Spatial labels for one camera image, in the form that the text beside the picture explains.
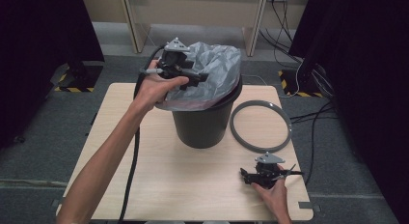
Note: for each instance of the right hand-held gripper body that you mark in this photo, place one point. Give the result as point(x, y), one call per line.
point(269, 158)

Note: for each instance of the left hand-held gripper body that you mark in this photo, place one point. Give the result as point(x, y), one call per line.
point(175, 45)

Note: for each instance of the grey plastic trash bag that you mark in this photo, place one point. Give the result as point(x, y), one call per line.
point(218, 66)

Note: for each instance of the dark grey trash bin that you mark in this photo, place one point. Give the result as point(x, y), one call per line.
point(199, 130)

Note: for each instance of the person's right hand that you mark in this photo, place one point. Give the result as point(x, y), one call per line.
point(276, 195)

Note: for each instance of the person's left hand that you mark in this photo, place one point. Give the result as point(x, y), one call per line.
point(154, 92)

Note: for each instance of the beige desk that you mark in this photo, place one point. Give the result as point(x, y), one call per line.
point(193, 8)

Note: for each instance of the striped stand base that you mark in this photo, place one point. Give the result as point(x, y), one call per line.
point(292, 84)
point(77, 79)

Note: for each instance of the black curtain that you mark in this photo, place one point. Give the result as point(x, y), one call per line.
point(38, 40)
point(363, 72)

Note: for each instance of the grey table bracket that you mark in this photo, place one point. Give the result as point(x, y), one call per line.
point(64, 201)
point(307, 205)

